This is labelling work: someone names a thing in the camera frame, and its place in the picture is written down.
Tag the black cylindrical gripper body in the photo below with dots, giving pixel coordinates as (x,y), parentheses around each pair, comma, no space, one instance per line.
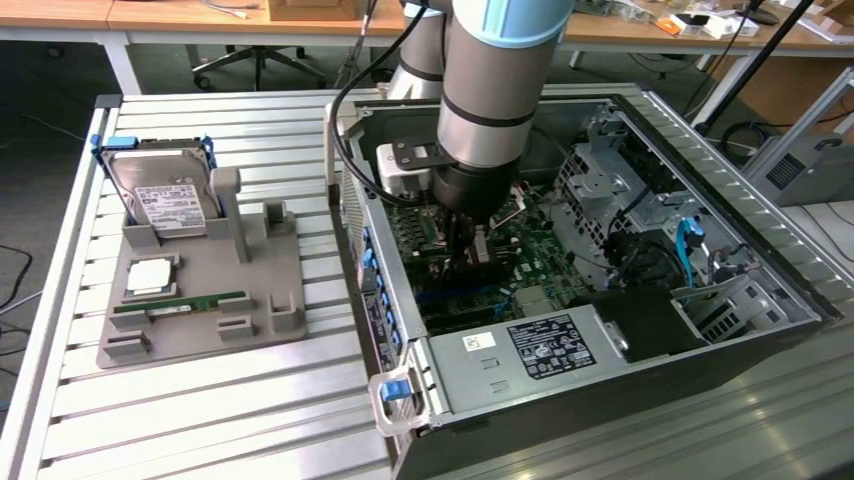
(474,192)

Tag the graphics card with metal bracket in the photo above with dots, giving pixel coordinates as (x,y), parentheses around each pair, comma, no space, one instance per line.
(481,276)

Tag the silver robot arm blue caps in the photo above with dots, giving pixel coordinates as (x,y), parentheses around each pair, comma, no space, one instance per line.
(494,75)

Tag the metal socket cover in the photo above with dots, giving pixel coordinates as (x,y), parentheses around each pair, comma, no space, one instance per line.
(514,212)

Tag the green motherboard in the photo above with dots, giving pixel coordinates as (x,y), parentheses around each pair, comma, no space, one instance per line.
(534,250)

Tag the blue expansion slot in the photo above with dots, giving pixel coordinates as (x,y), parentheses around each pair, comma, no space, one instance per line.
(454,294)

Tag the silver finned chipset heatsink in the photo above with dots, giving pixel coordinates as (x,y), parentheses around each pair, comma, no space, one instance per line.
(534,301)

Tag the grey power supply unit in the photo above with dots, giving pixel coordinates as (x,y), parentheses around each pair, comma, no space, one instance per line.
(481,380)

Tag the black plastic shroud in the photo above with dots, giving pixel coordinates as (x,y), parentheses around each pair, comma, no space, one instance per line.
(641,325)

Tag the blue case latch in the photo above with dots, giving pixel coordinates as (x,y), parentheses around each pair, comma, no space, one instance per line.
(394,391)

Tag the black open PC case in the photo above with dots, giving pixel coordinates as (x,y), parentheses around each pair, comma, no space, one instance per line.
(601,410)

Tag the grey plastic parts rack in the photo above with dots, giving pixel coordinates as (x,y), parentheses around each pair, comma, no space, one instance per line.
(201,280)

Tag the green RAM stick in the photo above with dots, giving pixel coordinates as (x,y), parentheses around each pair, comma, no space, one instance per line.
(201,301)

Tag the black office chair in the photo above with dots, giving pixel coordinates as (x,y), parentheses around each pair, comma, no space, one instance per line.
(257,60)

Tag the brown cardboard box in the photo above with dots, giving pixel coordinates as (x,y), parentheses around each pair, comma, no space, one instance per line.
(321,10)

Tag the silver hard disk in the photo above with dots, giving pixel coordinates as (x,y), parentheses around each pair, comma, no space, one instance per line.
(167,200)

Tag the silver CPU chip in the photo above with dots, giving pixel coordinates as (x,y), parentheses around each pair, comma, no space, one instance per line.
(150,277)

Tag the black white desk device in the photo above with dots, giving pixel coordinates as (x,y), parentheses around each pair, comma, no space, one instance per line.
(690,24)

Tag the white box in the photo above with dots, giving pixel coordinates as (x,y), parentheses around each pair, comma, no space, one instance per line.
(734,29)

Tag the grey metal cabinet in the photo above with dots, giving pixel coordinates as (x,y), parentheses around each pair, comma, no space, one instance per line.
(821,170)

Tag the black stand pole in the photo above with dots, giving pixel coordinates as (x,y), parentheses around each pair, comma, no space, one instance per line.
(766,50)

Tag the blue disk caddy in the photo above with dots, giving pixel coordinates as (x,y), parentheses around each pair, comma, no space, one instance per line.
(120,144)

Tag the black round monitor base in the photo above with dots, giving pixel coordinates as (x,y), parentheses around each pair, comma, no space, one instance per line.
(757,12)

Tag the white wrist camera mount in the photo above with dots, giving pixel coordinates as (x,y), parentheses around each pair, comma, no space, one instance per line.
(403,172)

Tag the wooden desk white frame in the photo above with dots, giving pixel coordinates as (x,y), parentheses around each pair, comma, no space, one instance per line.
(54,15)
(808,46)
(167,20)

